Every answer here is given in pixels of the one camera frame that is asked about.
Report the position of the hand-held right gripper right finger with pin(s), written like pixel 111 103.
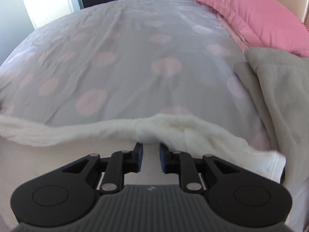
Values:
pixel 163 158

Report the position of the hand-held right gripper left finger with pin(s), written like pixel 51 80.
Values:
pixel 138 158

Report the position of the white crinkled garment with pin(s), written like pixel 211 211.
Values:
pixel 72 130

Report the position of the polka dot bedsheet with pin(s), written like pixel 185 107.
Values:
pixel 120 60

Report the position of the folded grey fleece garment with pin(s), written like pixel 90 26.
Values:
pixel 284 96

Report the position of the pink pillow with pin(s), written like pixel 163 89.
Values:
pixel 253 12

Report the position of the white door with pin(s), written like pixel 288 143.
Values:
pixel 48 2

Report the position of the beige headboard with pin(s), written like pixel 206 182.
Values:
pixel 289 0

